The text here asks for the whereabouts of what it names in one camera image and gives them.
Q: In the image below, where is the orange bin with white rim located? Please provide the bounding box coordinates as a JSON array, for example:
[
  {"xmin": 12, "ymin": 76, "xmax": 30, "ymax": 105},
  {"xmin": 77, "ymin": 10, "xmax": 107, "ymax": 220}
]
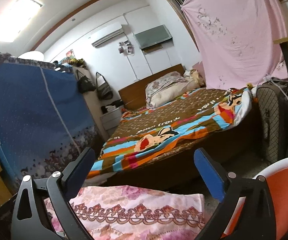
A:
[{"xmin": 221, "ymin": 158, "xmax": 288, "ymax": 239}]

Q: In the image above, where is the pink floral quilt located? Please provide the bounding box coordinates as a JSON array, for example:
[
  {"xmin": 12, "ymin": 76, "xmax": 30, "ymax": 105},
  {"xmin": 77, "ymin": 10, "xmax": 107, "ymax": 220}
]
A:
[{"xmin": 44, "ymin": 185, "xmax": 211, "ymax": 240}]

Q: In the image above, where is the blue fabric wardrobe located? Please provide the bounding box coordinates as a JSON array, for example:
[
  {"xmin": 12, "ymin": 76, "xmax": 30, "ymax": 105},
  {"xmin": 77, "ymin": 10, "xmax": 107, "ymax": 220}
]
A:
[{"xmin": 0, "ymin": 54, "xmax": 104, "ymax": 190}]

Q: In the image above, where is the dark quilted suitcase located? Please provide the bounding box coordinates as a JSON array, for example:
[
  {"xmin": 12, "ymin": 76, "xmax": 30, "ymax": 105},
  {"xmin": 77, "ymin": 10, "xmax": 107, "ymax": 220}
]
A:
[{"xmin": 256, "ymin": 79, "xmax": 288, "ymax": 163}]

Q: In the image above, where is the white nightstand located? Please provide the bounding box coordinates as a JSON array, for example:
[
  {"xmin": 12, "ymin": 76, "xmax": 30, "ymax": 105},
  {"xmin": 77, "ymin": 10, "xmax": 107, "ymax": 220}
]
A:
[{"xmin": 100, "ymin": 106, "xmax": 123, "ymax": 137}]

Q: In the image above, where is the colourful cartoon bedspread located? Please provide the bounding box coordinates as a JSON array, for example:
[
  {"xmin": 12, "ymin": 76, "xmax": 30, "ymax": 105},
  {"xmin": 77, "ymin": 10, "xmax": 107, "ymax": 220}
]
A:
[{"xmin": 87, "ymin": 87, "xmax": 252, "ymax": 179}]

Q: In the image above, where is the black handbag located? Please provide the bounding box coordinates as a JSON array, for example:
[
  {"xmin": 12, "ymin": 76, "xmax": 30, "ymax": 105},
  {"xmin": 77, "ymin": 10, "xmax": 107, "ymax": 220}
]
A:
[{"xmin": 76, "ymin": 70, "xmax": 96, "ymax": 94}]

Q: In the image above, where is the grey handbag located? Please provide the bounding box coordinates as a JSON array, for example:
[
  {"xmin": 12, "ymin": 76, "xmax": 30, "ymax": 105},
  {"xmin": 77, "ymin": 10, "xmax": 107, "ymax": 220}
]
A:
[{"xmin": 96, "ymin": 72, "xmax": 113, "ymax": 101}]

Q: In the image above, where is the floral pillow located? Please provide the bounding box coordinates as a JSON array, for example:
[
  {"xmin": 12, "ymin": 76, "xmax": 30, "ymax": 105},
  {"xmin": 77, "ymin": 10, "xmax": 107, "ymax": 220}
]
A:
[{"xmin": 145, "ymin": 69, "xmax": 205, "ymax": 108}]

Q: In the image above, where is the wooden headboard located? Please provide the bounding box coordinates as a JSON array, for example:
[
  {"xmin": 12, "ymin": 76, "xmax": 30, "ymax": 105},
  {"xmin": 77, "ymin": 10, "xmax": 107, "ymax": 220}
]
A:
[{"xmin": 119, "ymin": 64, "xmax": 185, "ymax": 111}]

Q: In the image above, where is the pink hanging curtain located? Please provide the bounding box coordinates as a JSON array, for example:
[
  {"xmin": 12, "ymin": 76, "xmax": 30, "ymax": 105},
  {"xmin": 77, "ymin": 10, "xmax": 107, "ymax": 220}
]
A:
[{"xmin": 181, "ymin": 0, "xmax": 287, "ymax": 90}]

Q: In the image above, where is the ceiling light panel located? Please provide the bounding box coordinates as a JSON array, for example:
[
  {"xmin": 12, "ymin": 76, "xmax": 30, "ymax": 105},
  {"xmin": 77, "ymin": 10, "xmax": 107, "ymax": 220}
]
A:
[{"xmin": 0, "ymin": 0, "xmax": 43, "ymax": 43}]

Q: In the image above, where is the white air conditioner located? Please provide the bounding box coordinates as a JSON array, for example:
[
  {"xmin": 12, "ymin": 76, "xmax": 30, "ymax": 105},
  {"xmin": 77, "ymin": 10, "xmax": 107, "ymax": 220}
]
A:
[{"xmin": 89, "ymin": 22, "xmax": 124, "ymax": 48}]

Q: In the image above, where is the green wall panel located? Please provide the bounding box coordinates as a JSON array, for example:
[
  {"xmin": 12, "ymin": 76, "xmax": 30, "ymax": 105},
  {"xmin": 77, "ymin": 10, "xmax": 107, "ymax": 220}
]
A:
[{"xmin": 135, "ymin": 25, "xmax": 173, "ymax": 50}]

